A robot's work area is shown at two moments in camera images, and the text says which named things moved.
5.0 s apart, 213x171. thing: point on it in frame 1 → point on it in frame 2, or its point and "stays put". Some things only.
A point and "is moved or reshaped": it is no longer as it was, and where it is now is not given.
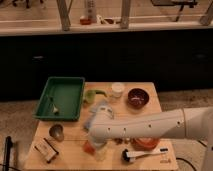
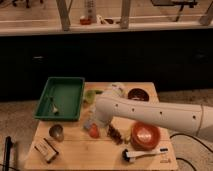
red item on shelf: [85, 21] stays put
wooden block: [46, 149] stays put
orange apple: [89, 148] is moved or reshaped
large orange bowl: [144, 143] stays put
